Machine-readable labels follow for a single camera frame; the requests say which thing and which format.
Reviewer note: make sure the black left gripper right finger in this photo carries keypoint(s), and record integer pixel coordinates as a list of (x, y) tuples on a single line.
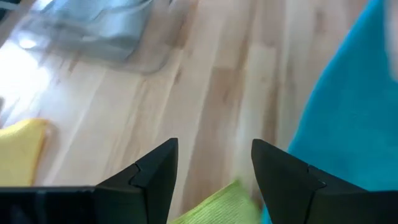
[(295, 199)]

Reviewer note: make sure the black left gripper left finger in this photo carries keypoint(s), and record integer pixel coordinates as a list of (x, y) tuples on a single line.
[(140, 202)]

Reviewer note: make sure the lime green microfiber towel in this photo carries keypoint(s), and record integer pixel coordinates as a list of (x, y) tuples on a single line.
[(220, 208)]

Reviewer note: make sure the teal microfiber towel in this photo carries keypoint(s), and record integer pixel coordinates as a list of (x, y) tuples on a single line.
[(351, 109)]

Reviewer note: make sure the grey microfiber towel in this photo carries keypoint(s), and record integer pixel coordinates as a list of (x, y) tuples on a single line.
[(93, 28)]

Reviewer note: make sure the yellow microfiber towel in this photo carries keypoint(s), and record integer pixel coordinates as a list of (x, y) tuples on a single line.
[(18, 152)]

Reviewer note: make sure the clear plastic bin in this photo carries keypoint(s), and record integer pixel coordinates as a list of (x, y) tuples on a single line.
[(140, 59)]

